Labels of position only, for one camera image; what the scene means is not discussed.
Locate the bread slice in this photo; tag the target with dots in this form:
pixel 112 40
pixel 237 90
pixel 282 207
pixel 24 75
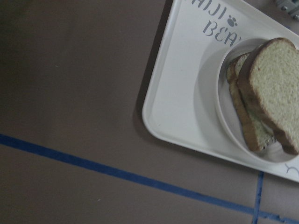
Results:
pixel 255 134
pixel 269 85

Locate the white round plate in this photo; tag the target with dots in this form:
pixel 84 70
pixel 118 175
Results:
pixel 273 154

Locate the white bear serving tray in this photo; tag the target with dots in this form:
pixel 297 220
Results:
pixel 179 106

